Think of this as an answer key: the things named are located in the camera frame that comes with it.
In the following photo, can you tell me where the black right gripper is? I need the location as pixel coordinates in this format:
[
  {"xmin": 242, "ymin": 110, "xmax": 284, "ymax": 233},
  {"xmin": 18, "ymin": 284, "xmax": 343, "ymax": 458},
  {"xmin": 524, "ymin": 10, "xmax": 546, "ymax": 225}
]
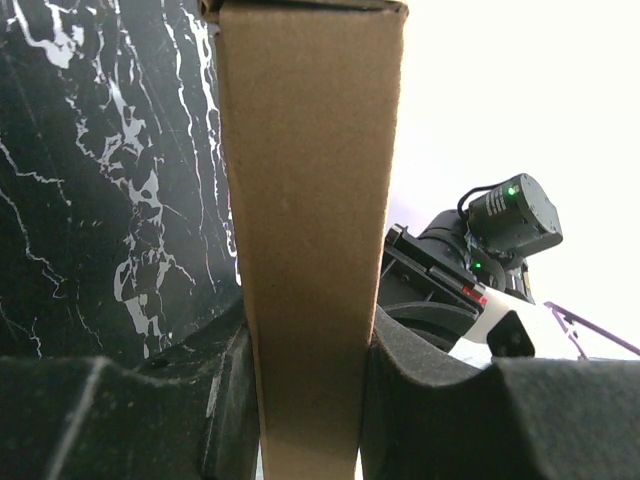
[{"xmin": 377, "ymin": 224, "xmax": 488, "ymax": 350}]

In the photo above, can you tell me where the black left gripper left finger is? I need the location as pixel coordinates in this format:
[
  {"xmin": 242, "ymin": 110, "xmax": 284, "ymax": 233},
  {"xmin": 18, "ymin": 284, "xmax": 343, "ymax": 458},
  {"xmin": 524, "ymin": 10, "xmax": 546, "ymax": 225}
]
[{"xmin": 1, "ymin": 303, "xmax": 259, "ymax": 479}]

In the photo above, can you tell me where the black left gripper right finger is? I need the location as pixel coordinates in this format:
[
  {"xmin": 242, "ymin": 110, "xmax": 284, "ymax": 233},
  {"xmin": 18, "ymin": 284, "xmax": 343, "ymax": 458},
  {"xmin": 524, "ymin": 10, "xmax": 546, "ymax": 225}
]
[{"xmin": 360, "ymin": 311, "xmax": 639, "ymax": 479}]

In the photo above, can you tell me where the cardboard box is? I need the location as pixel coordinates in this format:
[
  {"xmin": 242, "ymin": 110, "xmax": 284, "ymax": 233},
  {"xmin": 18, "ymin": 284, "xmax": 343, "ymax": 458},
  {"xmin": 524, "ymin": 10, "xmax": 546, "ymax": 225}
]
[{"xmin": 199, "ymin": 1, "xmax": 408, "ymax": 479}]

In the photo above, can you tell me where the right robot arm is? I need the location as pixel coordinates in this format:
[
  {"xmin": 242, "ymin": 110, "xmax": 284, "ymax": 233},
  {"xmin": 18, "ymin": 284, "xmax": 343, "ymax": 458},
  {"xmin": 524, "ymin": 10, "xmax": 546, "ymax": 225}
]
[{"xmin": 377, "ymin": 174, "xmax": 563, "ymax": 357}]

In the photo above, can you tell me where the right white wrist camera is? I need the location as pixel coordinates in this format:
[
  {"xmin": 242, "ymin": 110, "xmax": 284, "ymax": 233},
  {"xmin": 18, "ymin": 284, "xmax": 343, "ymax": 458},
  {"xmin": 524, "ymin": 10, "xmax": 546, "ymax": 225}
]
[{"xmin": 449, "ymin": 289, "xmax": 585, "ymax": 369}]

